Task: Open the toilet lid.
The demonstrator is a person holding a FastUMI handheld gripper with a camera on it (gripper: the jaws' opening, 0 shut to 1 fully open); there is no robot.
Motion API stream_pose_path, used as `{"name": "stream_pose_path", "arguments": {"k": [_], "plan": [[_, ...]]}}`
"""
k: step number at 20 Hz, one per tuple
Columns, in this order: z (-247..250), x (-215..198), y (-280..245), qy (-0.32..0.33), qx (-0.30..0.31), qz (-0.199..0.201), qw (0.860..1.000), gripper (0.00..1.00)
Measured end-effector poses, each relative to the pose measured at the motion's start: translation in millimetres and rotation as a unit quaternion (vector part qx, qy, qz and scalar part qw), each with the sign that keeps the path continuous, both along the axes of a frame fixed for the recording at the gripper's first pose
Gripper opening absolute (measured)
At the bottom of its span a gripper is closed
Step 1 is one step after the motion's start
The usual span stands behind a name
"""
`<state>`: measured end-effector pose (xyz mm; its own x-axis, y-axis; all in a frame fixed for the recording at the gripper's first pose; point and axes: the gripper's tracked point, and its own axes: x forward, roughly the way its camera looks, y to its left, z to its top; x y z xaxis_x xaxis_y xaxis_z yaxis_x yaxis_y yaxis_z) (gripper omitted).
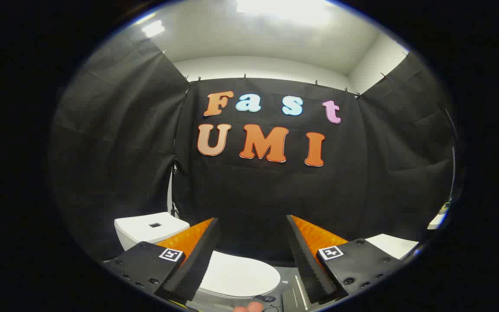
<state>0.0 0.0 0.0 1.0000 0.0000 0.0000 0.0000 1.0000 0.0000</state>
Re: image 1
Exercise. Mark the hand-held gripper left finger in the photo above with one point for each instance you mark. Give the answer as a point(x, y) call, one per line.
point(195, 264)

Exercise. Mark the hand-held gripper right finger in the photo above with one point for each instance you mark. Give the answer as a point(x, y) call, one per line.
point(308, 268)

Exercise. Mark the white toilet lid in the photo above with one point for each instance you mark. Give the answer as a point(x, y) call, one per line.
point(241, 275)

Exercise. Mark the white toilet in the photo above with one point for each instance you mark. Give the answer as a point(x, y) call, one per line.
point(145, 236)

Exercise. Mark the black stand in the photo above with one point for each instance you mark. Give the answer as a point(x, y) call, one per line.
point(174, 211)

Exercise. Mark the black backdrop cloth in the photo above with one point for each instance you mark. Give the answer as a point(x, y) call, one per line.
point(267, 195)

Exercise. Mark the white panelled cabinet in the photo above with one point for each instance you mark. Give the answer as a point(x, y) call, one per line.
point(392, 245)

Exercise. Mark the ceiling light panel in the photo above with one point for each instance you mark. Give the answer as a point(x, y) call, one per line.
point(153, 28)
point(284, 9)

